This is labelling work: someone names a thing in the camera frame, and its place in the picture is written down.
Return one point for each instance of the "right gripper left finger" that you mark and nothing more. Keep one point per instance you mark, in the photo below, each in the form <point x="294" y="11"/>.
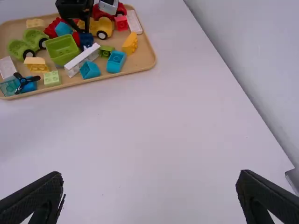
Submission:
<point x="28" y="205"/>

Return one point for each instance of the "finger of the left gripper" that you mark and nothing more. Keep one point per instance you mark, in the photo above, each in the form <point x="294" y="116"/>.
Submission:
<point x="74" y="25"/>
<point x="87" y="22"/>

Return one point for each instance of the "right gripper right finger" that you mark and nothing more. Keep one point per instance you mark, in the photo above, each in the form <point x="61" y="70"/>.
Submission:
<point x="266" y="200"/>

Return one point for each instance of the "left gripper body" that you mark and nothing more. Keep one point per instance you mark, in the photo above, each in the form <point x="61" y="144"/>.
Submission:
<point x="72" y="8"/>

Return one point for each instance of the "yellow toy car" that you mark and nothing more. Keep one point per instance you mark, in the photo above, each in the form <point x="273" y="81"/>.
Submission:
<point x="104" y="26"/>

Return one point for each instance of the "pale yellow toy brick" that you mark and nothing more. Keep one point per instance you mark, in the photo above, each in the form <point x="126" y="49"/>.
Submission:
<point x="35" y="64"/>
<point x="35" y="23"/>

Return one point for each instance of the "light blue toy brick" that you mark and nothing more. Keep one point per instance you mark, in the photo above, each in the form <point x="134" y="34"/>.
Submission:
<point x="116" y="61"/>
<point x="90" y="70"/>
<point x="63" y="30"/>

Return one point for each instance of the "red toy brick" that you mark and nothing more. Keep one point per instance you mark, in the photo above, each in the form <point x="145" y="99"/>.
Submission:
<point x="76" y="38"/>
<point x="50" y="29"/>
<point x="121" y="23"/>

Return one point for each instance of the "dark blue toy brick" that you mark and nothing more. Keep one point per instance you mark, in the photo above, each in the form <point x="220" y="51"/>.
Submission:
<point x="87" y="39"/>

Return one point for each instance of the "large green toy brick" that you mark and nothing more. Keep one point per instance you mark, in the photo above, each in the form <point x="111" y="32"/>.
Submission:
<point x="61" y="50"/>

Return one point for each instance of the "small green toy brick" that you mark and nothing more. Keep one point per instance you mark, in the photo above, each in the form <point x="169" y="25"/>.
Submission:
<point x="106" y="51"/>

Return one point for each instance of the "red toy car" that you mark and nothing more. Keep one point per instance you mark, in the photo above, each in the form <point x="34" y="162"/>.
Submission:
<point x="121" y="9"/>

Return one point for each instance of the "long white toy brick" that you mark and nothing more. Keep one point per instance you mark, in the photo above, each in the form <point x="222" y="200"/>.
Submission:
<point x="79" y="61"/>

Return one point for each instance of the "flat white toy brick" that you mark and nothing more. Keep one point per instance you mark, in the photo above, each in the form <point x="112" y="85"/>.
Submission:
<point x="135" y="22"/>

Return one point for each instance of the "pale green toy brick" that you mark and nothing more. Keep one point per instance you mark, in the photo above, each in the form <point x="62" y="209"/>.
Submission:
<point x="52" y="79"/>

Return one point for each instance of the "green toy car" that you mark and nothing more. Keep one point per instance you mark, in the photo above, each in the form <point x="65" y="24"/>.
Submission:
<point x="18" y="46"/>

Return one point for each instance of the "tan tray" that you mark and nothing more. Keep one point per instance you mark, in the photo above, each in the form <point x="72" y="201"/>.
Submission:
<point x="140" y="63"/>

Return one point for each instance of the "clear white toy brick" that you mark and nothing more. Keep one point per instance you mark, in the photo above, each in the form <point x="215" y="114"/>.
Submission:
<point x="7" y="67"/>

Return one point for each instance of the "clear teal toy brick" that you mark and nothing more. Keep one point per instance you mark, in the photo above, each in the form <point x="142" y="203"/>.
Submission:
<point x="7" y="88"/>

